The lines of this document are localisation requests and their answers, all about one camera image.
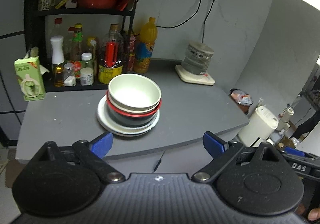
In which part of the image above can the small salt jar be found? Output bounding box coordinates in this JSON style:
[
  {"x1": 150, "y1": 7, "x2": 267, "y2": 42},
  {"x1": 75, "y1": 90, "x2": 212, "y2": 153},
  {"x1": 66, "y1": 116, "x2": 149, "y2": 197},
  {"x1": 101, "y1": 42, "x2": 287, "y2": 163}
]
[{"x1": 63, "y1": 63, "x2": 76, "y2": 87}]

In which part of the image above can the orange juice bottle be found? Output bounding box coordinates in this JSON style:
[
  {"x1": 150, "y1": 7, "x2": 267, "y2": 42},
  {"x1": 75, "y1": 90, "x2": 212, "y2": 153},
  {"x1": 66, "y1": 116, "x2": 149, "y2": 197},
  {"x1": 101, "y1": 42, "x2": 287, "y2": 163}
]
[{"x1": 133, "y1": 17, "x2": 157, "y2": 74}]

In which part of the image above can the glass kettle with beige lid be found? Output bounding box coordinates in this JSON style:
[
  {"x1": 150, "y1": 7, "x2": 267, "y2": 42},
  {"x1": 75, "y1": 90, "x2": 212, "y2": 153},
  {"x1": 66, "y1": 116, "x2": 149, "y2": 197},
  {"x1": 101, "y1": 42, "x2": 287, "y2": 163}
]
[{"x1": 182, "y1": 41, "x2": 214, "y2": 75}]

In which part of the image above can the white label jar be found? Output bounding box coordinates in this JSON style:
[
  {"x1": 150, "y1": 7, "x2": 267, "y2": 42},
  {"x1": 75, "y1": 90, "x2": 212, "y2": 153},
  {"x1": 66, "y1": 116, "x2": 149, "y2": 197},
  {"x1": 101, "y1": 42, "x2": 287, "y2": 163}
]
[{"x1": 80, "y1": 67, "x2": 94, "y2": 86}]

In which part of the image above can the black power cable left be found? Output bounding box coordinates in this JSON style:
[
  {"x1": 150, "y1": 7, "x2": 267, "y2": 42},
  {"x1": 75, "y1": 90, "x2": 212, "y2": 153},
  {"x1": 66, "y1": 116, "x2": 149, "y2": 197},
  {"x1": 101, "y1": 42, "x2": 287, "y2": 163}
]
[{"x1": 157, "y1": 0, "x2": 207, "y2": 29}]

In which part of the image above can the red rimmed black bowl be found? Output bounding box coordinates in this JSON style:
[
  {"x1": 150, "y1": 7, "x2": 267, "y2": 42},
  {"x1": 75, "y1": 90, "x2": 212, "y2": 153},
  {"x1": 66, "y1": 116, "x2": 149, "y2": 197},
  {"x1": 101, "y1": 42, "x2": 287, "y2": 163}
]
[{"x1": 106, "y1": 91, "x2": 160, "y2": 127}]

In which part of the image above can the black spice rack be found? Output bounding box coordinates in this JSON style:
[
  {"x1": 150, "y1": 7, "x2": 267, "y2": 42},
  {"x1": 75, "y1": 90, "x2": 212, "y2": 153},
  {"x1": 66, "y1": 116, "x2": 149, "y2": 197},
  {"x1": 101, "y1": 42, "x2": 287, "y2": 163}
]
[{"x1": 23, "y1": 0, "x2": 148, "y2": 94}]

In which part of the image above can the green label sauce bottle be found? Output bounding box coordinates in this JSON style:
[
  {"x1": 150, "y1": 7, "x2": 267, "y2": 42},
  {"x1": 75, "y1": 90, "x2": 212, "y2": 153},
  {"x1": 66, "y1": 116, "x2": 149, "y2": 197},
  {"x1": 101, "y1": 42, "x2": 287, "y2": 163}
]
[{"x1": 71, "y1": 23, "x2": 83, "y2": 81}]

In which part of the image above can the dark soy sauce bottle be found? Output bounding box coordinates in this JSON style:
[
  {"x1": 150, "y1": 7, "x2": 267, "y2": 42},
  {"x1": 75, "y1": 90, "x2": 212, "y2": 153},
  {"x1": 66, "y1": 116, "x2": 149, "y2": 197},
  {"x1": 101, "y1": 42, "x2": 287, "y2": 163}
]
[{"x1": 98, "y1": 24, "x2": 124, "y2": 84}]

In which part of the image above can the large white bowl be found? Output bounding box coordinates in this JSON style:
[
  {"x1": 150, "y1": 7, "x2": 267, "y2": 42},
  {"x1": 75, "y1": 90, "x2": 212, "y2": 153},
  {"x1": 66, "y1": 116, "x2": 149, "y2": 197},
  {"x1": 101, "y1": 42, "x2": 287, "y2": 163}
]
[{"x1": 108, "y1": 74, "x2": 162, "y2": 110}]

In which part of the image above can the white cap oil bottle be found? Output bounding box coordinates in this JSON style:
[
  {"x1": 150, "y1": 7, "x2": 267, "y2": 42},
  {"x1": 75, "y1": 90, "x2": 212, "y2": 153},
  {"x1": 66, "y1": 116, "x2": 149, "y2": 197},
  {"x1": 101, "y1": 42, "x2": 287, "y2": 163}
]
[{"x1": 50, "y1": 35, "x2": 65, "y2": 87}]

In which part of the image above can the right hand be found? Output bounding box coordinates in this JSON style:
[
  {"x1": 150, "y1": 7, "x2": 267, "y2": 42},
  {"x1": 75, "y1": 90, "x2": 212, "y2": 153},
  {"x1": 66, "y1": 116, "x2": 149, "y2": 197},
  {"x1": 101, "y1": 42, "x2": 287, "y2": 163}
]
[{"x1": 295, "y1": 203, "x2": 320, "y2": 221}]

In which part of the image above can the green tissue box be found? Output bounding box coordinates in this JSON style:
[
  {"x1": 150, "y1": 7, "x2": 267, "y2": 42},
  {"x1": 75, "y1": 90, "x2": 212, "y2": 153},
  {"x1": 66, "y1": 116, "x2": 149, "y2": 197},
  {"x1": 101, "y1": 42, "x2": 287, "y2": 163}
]
[{"x1": 14, "y1": 56, "x2": 46, "y2": 102}]

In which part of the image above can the large white plate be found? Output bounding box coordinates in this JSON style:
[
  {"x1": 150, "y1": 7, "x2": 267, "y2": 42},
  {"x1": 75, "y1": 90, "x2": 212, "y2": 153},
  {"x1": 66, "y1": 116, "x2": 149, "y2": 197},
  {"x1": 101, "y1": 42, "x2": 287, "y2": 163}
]
[{"x1": 97, "y1": 95, "x2": 160, "y2": 137}]

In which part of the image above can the red drink can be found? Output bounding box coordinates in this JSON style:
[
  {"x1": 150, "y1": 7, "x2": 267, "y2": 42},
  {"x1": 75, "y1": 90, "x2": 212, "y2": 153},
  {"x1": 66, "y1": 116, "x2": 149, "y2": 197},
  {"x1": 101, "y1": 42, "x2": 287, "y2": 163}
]
[{"x1": 127, "y1": 31, "x2": 136, "y2": 71}]

